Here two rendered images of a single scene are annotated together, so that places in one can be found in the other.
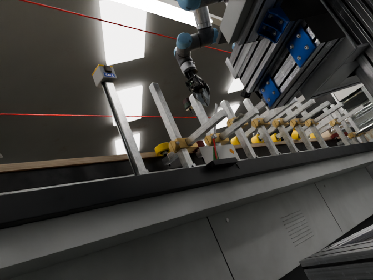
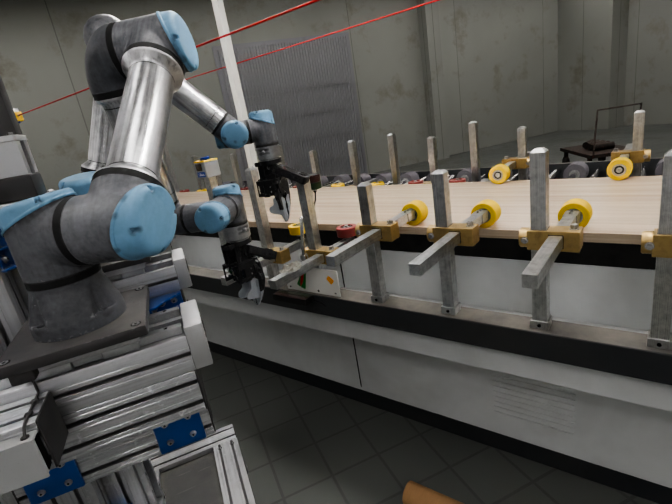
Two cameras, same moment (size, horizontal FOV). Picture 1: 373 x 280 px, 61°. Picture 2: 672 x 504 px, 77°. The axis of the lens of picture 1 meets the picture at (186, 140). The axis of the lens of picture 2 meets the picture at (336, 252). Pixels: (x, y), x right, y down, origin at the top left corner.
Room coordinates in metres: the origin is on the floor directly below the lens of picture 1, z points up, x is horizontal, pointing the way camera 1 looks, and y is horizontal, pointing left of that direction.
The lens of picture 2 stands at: (1.57, -1.60, 1.32)
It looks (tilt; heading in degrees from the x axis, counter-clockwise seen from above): 18 degrees down; 88
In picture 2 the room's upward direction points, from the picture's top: 10 degrees counter-clockwise
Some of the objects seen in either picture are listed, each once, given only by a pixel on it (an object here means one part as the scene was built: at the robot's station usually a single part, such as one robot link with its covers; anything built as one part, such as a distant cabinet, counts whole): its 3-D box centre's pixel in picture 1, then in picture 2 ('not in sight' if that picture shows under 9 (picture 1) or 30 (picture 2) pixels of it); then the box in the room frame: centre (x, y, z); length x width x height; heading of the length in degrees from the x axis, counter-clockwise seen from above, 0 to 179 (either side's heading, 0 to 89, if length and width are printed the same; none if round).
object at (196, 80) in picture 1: (194, 80); (272, 178); (1.44, -0.16, 1.15); 0.09 x 0.08 x 0.12; 158
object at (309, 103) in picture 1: (283, 121); (556, 239); (2.12, -0.66, 0.95); 0.50 x 0.04 x 0.04; 48
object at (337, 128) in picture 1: (335, 125); not in sight; (2.85, -1.29, 0.92); 0.03 x 0.03 x 0.48; 48
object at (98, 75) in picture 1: (104, 77); (207, 169); (1.16, 0.21, 1.18); 0.07 x 0.07 x 0.08; 48
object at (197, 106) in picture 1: (210, 133); (314, 243); (1.54, -0.13, 0.89); 0.03 x 0.03 x 0.48; 48
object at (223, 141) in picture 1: (216, 140); (321, 254); (1.56, -0.14, 0.84); 0.13 x 0.06 x 0.05; 138
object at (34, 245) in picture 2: not in sight; (51, 232); (1.12, -0.86, 1.20); 0.13 x 0.12 x 0.14; 169
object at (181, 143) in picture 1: (182, 145); (273, 254); (1.37, 0.02, 0.83); 0.13 x 0.06 x 0.05; 138
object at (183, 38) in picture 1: (187, 44); (232, 134); (1.35, -0.20, 1.30); 0.11 x 0.11 x 0.08; 11
